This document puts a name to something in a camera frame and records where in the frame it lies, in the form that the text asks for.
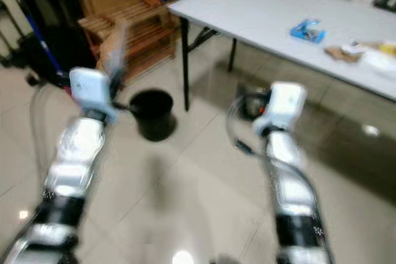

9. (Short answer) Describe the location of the white foam packaging tray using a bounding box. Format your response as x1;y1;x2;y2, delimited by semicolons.
360;51;396;74

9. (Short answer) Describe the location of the crumpled blue wrapper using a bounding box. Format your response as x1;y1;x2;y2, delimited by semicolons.
289;19;326;45

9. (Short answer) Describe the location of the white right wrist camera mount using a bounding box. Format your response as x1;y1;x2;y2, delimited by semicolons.
252;82;308;137

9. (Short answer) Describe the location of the black rubbish bin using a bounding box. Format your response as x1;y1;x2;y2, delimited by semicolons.
129;88;178;142

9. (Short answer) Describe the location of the grey table with black legs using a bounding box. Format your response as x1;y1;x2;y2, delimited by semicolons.
167;0;396;111

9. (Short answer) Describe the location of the yellow blister package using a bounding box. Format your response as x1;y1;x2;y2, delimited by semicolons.
374;41;396;54

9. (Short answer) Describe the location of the blue handled broom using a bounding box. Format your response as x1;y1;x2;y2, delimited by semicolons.
24;11;66;85

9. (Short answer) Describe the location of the wooden slatted rack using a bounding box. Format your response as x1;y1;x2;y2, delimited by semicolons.
79;0;179;85

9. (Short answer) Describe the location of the flat brown cardboard piece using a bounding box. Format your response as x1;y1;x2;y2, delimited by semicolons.
325;45;363;63

